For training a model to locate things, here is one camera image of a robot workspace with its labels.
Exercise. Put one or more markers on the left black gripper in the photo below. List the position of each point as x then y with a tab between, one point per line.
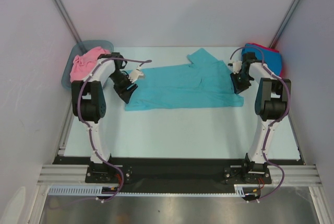
123	93

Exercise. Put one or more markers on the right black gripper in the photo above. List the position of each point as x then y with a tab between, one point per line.
240	82

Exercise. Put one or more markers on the teal t shirt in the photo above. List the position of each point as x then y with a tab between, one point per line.
202	83

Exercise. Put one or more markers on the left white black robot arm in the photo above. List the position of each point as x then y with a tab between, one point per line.
89	104

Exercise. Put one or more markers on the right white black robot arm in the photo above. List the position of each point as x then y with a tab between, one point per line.
272	104

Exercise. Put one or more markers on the blue folded t shirt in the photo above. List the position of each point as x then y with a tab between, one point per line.
271	60

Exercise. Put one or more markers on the pink crumpled t shirt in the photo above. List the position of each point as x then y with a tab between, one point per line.
83	65

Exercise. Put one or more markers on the grey plastic basket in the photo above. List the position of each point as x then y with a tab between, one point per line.
80	49

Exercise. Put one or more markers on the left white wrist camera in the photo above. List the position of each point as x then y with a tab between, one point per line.
135	74

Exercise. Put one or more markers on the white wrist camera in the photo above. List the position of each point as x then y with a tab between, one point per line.
135	74
236	66

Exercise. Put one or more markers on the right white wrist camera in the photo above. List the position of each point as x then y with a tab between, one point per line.
236	66

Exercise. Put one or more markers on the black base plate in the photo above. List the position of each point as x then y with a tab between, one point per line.
166	175

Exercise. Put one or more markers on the aluminium frame rail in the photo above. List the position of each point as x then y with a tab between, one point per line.
60	174

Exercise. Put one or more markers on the grey slotted cable duct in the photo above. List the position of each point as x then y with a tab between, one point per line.
101	191

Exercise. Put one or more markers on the left corner aluminium post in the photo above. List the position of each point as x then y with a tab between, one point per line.
67	20

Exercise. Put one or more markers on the corner aluminium post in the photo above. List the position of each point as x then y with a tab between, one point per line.
284	23
67	20

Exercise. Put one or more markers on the right corner aluminium post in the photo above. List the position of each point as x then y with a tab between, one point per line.
284	23

